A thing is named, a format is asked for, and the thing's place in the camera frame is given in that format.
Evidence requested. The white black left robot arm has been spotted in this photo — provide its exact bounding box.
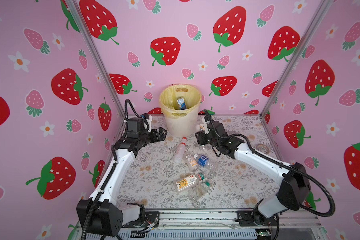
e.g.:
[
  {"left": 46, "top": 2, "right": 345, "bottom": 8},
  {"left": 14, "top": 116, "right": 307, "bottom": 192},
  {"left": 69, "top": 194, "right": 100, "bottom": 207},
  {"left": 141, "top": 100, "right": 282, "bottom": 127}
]
[{"left": 77, "top": 127, "right": 168, "bottom": 240}]

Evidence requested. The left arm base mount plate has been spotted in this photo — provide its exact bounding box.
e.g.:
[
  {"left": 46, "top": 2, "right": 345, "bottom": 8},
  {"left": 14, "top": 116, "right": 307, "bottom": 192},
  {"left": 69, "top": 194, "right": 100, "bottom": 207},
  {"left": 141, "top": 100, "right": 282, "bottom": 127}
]
[{"left": 123, "top": 211, "right": 160, "bottom": 229}]

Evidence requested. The clear bottle green cap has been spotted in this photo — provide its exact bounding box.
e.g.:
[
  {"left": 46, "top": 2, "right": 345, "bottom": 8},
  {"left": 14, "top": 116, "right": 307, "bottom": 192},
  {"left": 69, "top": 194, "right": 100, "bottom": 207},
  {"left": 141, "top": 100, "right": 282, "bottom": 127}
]
[{"left": 189, "top": 179, "right": 214, "bottom": 201}]

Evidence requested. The sunflower label bottle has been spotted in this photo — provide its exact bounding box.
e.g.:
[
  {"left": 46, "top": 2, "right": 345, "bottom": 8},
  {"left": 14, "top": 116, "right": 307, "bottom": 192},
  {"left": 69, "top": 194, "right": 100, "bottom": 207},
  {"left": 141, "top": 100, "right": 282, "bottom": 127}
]
[{"left": 175, "top": 174, "right": 201, "bottom": 192}]

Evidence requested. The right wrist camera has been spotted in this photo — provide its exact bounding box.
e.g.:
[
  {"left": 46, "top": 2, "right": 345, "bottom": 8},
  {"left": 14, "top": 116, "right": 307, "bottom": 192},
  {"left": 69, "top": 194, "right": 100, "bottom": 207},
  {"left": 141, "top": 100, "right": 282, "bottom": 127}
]
[{"left": 203, "top": 109, "right": 217, "bottom": 135}]

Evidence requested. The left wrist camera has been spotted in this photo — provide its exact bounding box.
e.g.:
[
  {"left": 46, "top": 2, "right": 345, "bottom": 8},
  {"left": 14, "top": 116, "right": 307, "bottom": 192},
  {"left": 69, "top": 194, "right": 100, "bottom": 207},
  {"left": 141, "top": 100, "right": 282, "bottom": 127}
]
[{"left": 125, "top": 114, "right": 153, "bottom": 139}]

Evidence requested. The cream plastic waste bin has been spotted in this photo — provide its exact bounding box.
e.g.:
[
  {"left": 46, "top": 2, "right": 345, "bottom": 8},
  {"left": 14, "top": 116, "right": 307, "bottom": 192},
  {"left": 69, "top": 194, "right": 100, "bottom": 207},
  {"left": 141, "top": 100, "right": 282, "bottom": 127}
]
[{"left": 159, "top": 84, "right": 203, "bottom": 138}]

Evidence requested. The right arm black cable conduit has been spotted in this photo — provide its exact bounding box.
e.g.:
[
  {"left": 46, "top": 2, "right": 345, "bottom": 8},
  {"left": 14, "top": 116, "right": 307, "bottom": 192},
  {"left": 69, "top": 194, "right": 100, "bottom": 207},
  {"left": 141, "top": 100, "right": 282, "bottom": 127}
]
[{"left": 215, "top": 131, "right": 336, "bottom": 218}]

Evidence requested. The right aluminium corner post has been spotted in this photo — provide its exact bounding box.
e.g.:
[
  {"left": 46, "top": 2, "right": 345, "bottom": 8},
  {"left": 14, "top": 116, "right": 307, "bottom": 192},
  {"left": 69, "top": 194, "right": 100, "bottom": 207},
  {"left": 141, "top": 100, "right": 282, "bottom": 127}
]
[{"left": 260, "top": 0, "right": 333, "bottom": 120}]

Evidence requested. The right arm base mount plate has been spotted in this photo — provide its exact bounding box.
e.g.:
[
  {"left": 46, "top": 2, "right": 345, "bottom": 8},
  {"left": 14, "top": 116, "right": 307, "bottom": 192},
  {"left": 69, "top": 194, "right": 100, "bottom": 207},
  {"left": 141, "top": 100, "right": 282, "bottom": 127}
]
[{"left": 235, "top": 210, "right": 280, "bottom": 227}]

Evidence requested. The small bottle red green label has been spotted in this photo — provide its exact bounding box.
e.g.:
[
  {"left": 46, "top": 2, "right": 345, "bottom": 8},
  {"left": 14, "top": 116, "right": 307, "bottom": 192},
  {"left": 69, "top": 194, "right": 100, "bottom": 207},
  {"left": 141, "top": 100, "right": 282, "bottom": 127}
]
[{"left": 194, "top": 169, "right": 208, "bottom": 182}]

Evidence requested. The clear bottle orange white label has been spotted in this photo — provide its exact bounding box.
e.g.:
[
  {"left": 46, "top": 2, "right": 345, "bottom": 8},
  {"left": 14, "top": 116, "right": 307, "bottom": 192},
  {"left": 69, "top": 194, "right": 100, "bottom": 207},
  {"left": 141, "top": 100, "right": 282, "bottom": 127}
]
[{"left": 186, "top": 154, "right": 198, "bottom": 171}]

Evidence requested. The left aluminium corner post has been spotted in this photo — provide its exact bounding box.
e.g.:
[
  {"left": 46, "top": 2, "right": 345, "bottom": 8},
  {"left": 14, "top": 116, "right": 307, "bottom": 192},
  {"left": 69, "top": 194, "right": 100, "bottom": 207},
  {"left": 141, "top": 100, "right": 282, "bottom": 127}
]
[{"left": 67, "top": 0, "right": 125, "bottom": 119}]

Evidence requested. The blue cap bottle blue label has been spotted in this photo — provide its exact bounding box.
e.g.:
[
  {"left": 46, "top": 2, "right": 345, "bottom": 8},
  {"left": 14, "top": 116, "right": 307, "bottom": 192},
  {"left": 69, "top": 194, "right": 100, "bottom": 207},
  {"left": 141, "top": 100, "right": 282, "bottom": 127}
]
[{"left": 177, "top": 97, "right": 187, "bottom": 110}]

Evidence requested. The yellow bin liner bag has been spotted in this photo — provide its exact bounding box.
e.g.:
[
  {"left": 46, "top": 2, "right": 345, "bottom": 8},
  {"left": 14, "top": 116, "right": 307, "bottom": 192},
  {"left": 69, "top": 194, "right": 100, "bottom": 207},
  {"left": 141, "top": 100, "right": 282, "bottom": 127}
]
[{"left": 159, "top": 84, "right": 202, "bottom": 119}]

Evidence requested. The clear bottle blue Chinese label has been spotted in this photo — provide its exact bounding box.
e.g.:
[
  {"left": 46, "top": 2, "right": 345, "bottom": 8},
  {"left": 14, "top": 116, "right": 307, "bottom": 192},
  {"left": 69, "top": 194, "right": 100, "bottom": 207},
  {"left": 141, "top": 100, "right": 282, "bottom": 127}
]
[{"left": 194, "top": 154, "right": 216, "bottom": 170}]

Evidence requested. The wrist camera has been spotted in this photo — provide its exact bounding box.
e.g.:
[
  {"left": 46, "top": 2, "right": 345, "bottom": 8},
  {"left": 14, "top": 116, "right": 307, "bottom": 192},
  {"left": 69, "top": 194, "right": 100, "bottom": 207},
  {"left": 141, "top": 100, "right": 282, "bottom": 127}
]
[
  {"left": 203, "top": 109, "right": 217, "bottom": 135},
  {"left": 125, "top": 114, "right": 153, "bottom": 139}
]

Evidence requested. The white bottle red cap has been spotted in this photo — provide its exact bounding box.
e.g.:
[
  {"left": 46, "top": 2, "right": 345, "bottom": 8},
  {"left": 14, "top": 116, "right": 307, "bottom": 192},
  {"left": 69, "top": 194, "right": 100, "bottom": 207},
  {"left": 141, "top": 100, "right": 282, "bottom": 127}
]
[{"left": 174, "top": 137, "right": 187, "bottom": 164}]

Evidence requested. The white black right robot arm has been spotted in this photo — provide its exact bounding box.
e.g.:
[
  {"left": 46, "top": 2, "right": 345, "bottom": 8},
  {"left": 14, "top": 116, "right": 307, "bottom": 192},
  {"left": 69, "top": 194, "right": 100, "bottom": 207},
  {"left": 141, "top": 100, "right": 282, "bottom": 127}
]
[{"left": 195, "top": 130, "right": 311, "bottom": 226}]

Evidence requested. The aluminium corner post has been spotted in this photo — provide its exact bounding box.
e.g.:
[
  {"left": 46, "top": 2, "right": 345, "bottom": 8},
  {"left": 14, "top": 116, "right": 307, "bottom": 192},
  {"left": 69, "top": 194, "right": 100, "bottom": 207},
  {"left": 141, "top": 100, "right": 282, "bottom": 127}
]
[
  {"left": 67, "top": 0, "right": 125, "bottom": 119},
  {"left": 260, "top": 0, "right": 333, "bottom": 120}
]

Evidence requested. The aluminium frame rail front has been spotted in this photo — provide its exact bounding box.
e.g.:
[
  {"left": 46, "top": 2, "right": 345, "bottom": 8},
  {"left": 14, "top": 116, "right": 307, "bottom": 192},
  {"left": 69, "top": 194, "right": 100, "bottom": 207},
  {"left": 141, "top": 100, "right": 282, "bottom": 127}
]
[{"left": 115, "top": 209, "right": 329, "bottom": 240}]

